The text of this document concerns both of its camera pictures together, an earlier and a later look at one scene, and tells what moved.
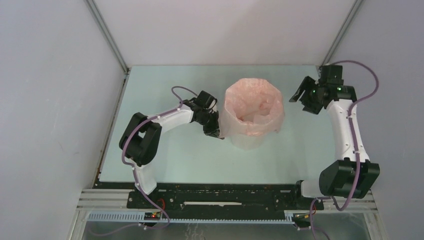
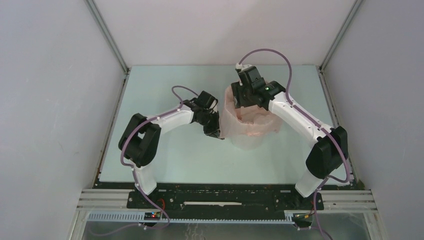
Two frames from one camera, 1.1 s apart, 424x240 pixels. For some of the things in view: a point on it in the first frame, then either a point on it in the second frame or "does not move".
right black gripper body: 311,101 to 244,94
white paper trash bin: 248,142 does not move
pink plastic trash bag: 252,106 does not move
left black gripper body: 209,121 does not move
